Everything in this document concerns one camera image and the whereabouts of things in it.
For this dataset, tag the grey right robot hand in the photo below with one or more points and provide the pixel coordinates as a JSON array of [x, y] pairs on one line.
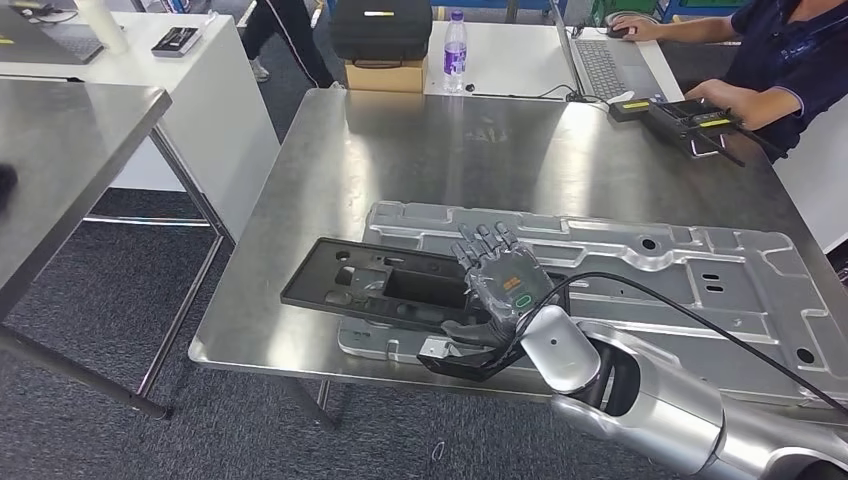
[[510, 285]]

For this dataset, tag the black plastic frame part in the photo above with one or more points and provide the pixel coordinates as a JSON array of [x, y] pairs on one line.
[[305, 288]]

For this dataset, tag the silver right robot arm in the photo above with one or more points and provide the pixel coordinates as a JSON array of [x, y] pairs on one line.
[[662, 404]]

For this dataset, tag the stainless steel workbench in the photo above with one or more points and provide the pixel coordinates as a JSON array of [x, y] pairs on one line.
[[430, 152]]

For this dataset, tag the stamped silver metal panel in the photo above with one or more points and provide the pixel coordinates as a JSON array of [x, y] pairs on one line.
[[729, 298]]

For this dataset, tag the white desk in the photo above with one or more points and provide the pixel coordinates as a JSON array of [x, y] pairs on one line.
[[815, 179], [218, 119], [517, 60]]

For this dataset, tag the black controller with antennas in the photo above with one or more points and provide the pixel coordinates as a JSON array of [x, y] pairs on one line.
[[676, 119]]

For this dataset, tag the clear bottle purple label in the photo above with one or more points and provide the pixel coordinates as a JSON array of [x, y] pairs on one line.
[[454, 56]]

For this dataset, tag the grey laptop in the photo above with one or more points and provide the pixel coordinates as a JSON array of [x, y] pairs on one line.
[[603, 66], [46, 40]]

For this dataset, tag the cardboard box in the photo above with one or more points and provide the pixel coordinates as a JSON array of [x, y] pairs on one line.
[[384, 78]]

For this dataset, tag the black computer mouse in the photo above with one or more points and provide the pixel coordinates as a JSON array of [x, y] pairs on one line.
[[619, 31]]

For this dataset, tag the black carrying case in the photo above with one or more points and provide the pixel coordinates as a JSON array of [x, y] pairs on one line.
[[381, 30]]

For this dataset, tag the green plastic crate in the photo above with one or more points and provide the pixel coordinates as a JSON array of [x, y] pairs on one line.
[[599, 8]]

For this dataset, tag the person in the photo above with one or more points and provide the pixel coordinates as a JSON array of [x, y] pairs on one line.
[[782, 53], [291, 33]]

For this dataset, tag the small black flat box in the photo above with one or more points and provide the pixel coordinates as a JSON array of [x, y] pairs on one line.
[[175, 41]]

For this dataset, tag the stainless steel table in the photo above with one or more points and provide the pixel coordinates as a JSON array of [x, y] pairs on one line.
[[66, 139]]

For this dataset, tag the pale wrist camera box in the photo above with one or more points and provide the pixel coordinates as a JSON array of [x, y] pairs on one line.
[[437, 347]]

